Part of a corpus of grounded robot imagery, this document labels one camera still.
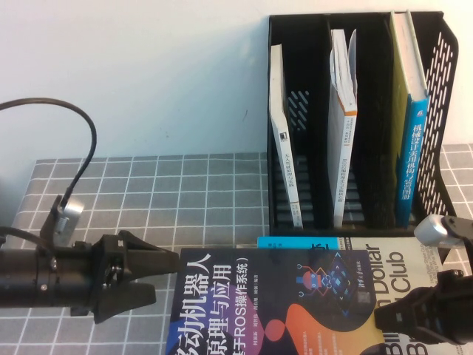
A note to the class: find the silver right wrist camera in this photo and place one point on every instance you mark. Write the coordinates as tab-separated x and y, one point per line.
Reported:
432	229

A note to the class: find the grey white checked tablecloth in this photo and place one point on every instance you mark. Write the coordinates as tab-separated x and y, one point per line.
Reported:
129	192

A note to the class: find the dark robot cover book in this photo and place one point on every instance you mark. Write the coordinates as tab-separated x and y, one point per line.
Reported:
258	296

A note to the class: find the white book orange spine band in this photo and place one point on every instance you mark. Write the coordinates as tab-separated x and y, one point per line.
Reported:
341	148

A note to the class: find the blue spine hardcover book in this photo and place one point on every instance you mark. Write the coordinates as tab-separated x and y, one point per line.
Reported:
414	159

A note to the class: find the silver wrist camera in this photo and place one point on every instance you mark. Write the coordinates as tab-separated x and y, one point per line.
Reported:
72	211
432	229

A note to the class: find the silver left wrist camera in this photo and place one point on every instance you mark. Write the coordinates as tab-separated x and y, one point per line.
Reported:
72	211

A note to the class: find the black plastic book stand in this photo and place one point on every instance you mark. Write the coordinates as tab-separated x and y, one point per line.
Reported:
373	111

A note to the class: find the thin white paperback book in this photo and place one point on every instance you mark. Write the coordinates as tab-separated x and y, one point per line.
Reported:
281	148

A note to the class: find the blue grey Billion Dollar book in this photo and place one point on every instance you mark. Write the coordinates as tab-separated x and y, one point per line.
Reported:
391	266

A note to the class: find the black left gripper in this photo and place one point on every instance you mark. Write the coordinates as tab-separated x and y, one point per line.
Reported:
99	266

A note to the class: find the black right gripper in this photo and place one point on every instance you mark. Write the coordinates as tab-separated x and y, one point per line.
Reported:
454	310

